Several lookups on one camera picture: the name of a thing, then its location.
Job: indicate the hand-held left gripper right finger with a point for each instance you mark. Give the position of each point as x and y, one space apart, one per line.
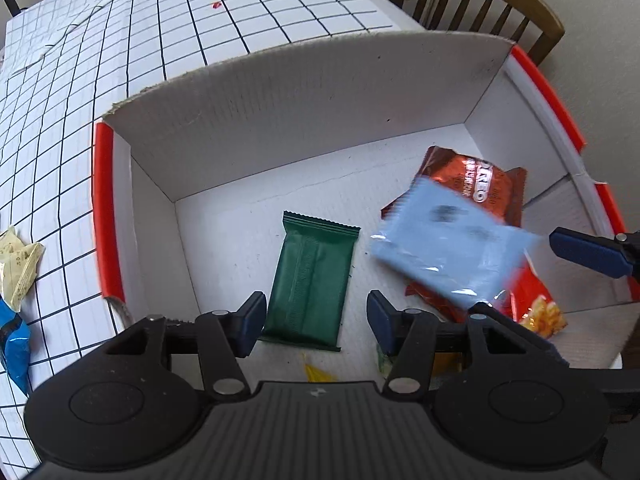
382 320

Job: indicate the dark red snack packet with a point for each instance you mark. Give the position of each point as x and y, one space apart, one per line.
465 170

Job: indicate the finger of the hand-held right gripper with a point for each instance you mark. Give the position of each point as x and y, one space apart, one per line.
585 252

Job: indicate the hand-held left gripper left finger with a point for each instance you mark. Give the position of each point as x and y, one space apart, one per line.
250 325

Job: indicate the yellow snack packet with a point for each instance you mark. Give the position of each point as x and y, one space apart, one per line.
317 374

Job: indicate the cream snack packet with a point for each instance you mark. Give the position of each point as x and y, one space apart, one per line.
20 265

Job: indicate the red fried snack packet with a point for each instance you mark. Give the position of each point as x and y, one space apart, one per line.
540 310

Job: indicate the light blue snack packet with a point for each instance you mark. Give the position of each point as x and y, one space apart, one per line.
440 240

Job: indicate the green snack packet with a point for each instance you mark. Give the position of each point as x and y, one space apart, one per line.
307 285

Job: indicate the brown wooden chair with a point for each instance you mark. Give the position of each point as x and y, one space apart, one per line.
530 10

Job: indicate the red cardboard box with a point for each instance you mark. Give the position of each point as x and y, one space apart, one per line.
300 125

